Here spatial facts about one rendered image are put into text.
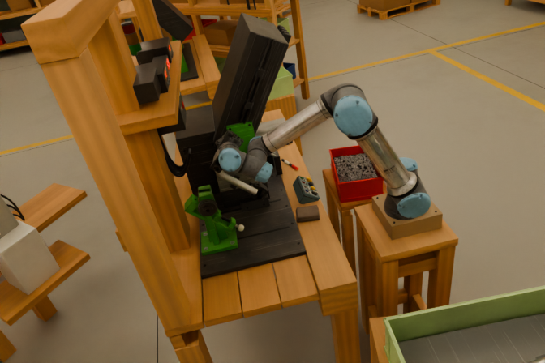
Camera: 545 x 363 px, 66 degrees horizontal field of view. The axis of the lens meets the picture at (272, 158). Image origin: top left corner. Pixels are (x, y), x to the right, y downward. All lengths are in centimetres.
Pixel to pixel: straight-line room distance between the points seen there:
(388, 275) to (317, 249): 32
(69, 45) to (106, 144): 26
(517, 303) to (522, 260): 146
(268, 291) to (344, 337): 39
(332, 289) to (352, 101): 67
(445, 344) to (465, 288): 129
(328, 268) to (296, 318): 103
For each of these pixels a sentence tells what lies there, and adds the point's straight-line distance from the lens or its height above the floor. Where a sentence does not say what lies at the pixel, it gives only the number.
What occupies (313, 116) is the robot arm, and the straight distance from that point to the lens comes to 148.
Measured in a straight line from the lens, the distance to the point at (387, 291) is 188.
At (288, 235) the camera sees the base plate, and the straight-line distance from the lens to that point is 175.
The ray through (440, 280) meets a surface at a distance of 197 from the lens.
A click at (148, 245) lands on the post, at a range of 132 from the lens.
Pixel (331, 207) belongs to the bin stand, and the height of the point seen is 58.
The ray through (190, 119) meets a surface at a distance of 205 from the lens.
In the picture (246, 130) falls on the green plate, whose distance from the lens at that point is 184.
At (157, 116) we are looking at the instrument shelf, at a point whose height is 154.
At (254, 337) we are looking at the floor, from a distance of 258.
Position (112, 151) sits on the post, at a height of 160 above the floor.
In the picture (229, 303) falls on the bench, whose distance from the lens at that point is 160.
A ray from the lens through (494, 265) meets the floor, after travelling 294.
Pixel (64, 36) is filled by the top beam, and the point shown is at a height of 190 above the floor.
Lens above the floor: 209
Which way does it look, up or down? 32 degrees down
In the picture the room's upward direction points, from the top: 10 degrees counter-clockwise
